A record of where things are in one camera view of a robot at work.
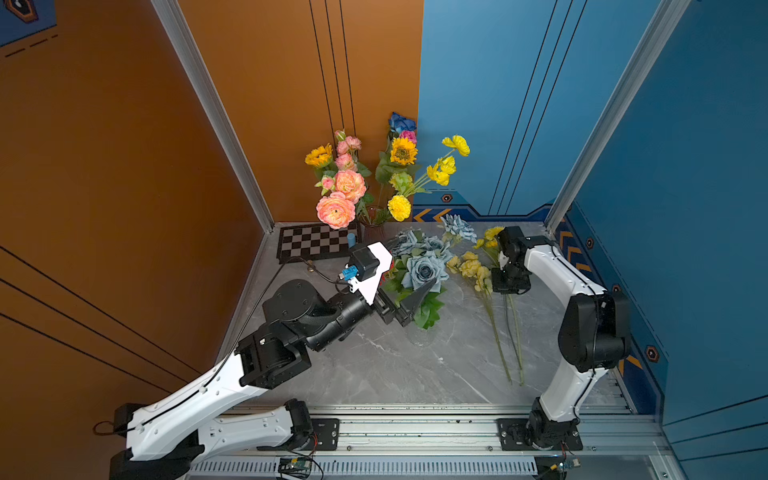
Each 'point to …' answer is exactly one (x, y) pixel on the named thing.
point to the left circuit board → (295, 466)
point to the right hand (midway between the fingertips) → (502, 289)
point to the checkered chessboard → (305, 241)
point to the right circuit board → (555, 466)
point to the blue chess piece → (351, 240)
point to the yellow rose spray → (469, 265)
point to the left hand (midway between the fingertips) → (410, 255)
